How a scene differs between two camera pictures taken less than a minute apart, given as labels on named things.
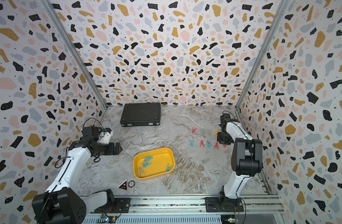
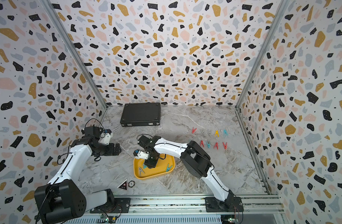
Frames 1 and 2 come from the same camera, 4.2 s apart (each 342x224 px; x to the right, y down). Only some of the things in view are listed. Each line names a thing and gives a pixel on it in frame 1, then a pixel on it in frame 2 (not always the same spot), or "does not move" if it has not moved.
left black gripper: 110,151 does not move
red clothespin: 217,145 does not move
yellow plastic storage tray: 153,163 does not move
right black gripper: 220,141 → 149,165
